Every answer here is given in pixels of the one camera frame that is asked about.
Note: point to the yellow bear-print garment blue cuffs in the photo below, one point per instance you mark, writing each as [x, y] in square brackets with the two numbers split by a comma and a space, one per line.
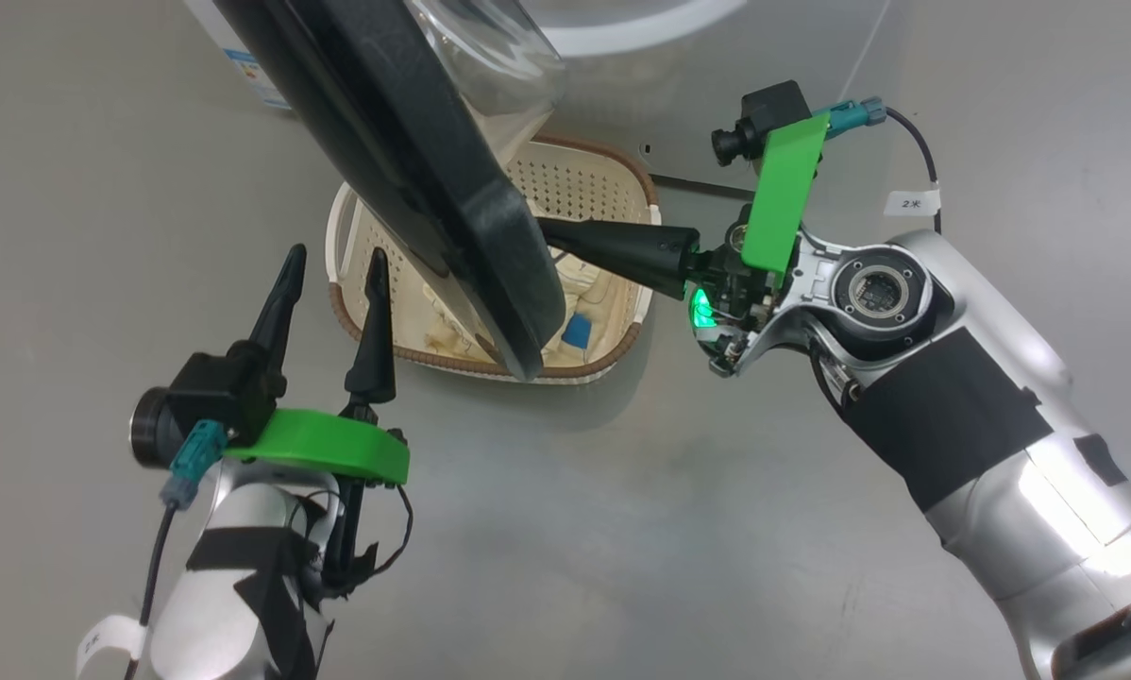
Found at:
[447, 326]
[608, 307]

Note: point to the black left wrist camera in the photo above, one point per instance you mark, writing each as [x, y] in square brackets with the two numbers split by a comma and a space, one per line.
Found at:
[207, 397]

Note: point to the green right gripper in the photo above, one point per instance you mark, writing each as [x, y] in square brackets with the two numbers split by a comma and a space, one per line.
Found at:
[783, 198]

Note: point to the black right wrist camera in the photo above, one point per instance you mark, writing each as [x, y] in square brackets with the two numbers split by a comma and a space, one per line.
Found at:
[764, 109]

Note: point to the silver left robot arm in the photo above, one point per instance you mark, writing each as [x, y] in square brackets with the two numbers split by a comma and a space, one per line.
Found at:
[193, 623]

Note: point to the white front-load washing machine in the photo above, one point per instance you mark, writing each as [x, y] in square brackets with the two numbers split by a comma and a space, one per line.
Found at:
[717, 113]

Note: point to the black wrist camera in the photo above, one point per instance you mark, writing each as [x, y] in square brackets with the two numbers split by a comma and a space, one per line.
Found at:
[764, 109]
[207, 397]

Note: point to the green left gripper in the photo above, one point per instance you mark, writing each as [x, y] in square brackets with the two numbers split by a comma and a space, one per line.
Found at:
[320, 444]

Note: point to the cream perforated basket brown rim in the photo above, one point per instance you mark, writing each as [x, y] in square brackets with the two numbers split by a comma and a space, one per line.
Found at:
[575, 184]

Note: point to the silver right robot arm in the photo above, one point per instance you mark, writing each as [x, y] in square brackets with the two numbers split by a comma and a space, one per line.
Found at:
[1047, 548]

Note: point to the blue energy label sticker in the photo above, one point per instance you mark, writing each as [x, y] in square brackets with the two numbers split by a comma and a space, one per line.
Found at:
[259, 80]

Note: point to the black-rimmed glass washer door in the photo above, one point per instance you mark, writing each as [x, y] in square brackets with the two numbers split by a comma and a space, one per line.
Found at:
[414, 170]

